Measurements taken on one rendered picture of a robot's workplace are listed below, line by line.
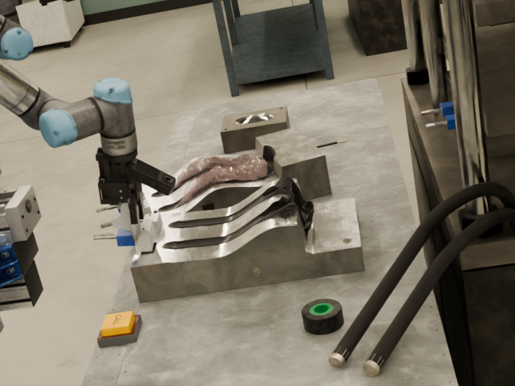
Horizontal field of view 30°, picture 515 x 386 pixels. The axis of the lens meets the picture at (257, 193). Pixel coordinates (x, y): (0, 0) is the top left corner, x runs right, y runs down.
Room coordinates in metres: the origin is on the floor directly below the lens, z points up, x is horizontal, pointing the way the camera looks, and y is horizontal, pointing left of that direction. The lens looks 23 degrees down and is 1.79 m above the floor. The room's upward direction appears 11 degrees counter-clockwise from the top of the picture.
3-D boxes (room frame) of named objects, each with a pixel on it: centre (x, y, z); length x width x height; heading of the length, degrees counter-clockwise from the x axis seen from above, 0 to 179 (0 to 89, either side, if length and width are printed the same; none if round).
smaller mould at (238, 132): (2.78, -0.03, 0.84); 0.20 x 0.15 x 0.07; 83
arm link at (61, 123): (1.87, 0.35, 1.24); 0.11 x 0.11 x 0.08; 33
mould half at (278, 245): (1.98, 0.04, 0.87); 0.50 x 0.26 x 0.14; 83
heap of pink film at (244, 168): (2.34, 0.08, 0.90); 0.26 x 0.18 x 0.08; 101
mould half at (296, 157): (2.35, 0.08, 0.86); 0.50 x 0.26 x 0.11; 101
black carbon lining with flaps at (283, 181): (1.99, 0.05, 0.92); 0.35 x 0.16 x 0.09; 83
